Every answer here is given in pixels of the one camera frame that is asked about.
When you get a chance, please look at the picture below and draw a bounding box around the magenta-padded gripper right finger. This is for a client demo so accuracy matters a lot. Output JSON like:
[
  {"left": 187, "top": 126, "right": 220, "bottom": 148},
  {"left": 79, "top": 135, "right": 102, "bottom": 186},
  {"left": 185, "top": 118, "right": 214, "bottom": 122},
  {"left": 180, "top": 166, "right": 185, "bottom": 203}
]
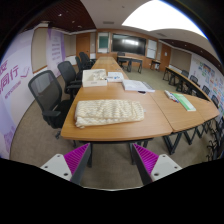
[{"left": 130, "top": 142, "right": 184, "bottom": 186}]

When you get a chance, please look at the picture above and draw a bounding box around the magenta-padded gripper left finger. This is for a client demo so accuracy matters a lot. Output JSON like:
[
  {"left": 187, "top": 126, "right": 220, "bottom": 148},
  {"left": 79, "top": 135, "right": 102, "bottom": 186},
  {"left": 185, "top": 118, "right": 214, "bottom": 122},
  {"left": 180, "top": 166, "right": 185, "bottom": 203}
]
[{"left": 39, "top": 142, "right": 92, "bottom": 186}]

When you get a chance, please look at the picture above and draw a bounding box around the cream zigzag knitted towel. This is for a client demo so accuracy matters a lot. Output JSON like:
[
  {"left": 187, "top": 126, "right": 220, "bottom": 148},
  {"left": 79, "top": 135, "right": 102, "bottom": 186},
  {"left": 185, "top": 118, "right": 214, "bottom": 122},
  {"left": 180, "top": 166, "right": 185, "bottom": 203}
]
[{"left": 73, "top": 98, "right": 146, "bottom": 129}]

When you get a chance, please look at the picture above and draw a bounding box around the white marker bundle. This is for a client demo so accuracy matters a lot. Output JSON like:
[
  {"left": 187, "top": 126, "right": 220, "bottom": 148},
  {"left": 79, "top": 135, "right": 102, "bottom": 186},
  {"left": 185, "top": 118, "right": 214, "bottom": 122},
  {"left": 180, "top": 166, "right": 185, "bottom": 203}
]
[{"left": 163, "top": 89, "right": 180, "bottom": 103}]

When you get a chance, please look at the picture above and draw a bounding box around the green booklet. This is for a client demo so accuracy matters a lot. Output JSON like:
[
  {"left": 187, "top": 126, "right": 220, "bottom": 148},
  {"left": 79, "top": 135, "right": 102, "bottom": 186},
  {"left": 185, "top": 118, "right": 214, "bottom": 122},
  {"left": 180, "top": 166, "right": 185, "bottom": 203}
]
[{"left": 171, "top": 92, "right": 197, "bottom": 113}]

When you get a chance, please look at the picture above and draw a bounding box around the black mesh office chair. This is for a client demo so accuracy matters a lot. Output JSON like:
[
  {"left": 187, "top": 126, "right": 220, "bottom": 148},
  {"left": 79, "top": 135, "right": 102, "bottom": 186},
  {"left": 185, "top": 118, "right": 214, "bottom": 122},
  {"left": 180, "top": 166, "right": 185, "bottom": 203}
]
[
  {"left": 57, "top": 60, "right": 83, "bottom": 98},
  {"left": 27, "top": 69, "right": 76, "bottom": 140}
]

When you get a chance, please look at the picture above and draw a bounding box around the row of black chairs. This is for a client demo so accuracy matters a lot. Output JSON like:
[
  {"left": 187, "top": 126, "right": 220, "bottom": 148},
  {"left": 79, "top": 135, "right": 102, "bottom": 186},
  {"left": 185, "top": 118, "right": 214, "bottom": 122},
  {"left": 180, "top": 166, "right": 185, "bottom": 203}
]
[{"left": 179, "top": 69, "right": 224, "bottom": 162}]

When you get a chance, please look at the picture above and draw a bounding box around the white book stack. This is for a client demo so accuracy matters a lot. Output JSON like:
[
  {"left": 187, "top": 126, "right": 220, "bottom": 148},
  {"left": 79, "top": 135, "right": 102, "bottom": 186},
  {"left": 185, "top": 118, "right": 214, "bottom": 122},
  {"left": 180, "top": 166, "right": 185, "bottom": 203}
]
[{"left": 121, "top": 79, "right": 156, "bottom": 94}]

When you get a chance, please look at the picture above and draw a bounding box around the white open cardboard box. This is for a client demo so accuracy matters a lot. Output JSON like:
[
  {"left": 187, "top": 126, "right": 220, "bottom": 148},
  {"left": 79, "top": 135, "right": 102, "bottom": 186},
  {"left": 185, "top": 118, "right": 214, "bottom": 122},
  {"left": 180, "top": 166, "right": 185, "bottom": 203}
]
[{"left": 81, "top": 68, "right": 109, "bottom": 89}]

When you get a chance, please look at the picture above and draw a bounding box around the white plastic package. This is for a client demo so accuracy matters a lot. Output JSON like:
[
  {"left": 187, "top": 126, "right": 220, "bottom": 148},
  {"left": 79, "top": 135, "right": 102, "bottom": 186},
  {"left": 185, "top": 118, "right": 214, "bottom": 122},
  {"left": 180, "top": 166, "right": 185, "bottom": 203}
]
[{"left": 106, "top": 71, "right": 125, "bottom": 84}]

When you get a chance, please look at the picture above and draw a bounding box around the long curved wooden desk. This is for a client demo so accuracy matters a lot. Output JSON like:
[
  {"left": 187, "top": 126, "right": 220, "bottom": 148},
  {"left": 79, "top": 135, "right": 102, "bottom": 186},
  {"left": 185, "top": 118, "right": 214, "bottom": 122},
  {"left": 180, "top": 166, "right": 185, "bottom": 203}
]
[{"left": 162, "top": 65, "right": 214, "bottom": 101}]

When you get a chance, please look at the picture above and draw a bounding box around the group of black office chairs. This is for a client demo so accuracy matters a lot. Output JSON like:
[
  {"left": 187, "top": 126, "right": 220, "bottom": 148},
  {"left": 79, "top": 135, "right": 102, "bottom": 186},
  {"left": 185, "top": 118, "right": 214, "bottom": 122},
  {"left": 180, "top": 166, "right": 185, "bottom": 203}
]
[{"left": 74, "top": 51, "right": 96, "bottom": 73}]

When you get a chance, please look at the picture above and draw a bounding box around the small wooden side table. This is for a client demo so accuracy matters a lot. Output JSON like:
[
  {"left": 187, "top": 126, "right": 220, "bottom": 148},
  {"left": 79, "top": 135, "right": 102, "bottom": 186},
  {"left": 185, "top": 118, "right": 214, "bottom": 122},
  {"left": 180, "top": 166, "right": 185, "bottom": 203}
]
[{"left": 149, "top": 59, "right": 163, "bottom": 72}]

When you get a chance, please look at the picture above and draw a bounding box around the dark-legged small desk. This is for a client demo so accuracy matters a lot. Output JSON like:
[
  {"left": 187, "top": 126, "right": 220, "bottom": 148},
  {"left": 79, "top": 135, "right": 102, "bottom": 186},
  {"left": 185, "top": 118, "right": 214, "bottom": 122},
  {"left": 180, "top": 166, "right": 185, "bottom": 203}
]
[{"left": 116, "top": 54, "right": 144, "bottom": 75}]

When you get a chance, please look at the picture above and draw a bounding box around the plain white whiteboard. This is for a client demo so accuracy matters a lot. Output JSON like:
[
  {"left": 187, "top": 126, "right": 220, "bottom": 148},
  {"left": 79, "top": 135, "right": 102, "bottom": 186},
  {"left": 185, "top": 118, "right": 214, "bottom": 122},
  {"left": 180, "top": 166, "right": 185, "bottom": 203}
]
[{"left": 146, "top": 39, "right": 158, "bottom": 60}]

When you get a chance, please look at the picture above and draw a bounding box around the whiteboard with green sheet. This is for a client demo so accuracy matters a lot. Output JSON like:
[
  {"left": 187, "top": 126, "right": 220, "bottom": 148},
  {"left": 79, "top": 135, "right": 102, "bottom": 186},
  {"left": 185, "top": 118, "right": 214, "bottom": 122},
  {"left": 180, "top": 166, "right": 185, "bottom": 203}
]
[{"left": 97, "top": 31, "right": 110, "bottom": 54}]

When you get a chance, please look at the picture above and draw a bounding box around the large ceiling light panel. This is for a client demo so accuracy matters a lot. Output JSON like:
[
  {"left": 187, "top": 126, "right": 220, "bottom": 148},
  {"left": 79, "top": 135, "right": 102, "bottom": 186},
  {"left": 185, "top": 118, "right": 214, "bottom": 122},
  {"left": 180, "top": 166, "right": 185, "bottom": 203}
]
[{"left": 121, "top": 0, "right": 208, "bottom": 39}]

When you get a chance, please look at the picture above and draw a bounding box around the colourful wall poster display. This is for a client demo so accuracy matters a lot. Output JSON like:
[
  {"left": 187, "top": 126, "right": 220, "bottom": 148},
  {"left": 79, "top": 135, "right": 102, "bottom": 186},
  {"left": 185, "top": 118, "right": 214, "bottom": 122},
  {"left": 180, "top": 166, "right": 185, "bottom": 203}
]
[{"left": 196, "top": 61, "right": 224, "bottom": 106}]

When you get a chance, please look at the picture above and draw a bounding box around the purple wall banner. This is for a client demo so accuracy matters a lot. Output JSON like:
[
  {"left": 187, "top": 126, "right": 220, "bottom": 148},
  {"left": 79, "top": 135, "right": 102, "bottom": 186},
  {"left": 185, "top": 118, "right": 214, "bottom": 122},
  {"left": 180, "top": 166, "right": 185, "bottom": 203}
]
[{"left": 46, "top": 28, "right": 67, "bottom": 78}]

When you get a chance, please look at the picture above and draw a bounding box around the large black wall screen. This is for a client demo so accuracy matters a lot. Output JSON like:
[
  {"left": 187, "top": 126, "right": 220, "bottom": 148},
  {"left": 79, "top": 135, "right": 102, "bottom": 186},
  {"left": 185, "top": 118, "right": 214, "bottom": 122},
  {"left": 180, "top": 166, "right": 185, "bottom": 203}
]
[{"left": 111, "top": 33, "right": 148, "bottom": 57}]

